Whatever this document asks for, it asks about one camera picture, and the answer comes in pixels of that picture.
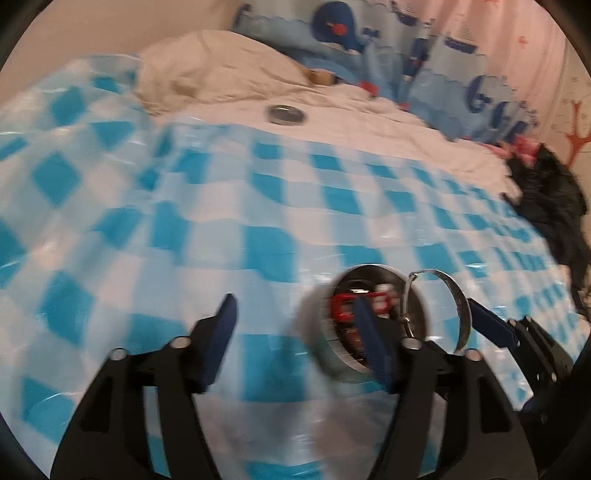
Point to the pink cloth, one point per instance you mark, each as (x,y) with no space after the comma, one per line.
(524,147)

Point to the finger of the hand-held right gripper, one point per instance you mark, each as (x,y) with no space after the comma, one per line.
(491,325)

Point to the blue checked plastic sheet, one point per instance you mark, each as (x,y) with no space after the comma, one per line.
(184,240)

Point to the brown and black bottle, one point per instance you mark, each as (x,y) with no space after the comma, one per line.
(323,77)

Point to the round metal tin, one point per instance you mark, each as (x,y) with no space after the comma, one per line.
(318,332)

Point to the round metal tin lid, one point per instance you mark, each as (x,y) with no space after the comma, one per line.
(286,114)

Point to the white striped blanket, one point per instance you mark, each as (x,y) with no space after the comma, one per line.
(369,120)

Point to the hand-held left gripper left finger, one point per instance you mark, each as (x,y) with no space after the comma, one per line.
(221,341)

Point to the blue whale print curtain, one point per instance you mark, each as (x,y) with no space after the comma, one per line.
(443,64)

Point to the black clothing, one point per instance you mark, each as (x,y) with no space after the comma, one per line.
(549,198)

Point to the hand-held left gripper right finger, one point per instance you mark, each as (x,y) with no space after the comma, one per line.
(371,341)

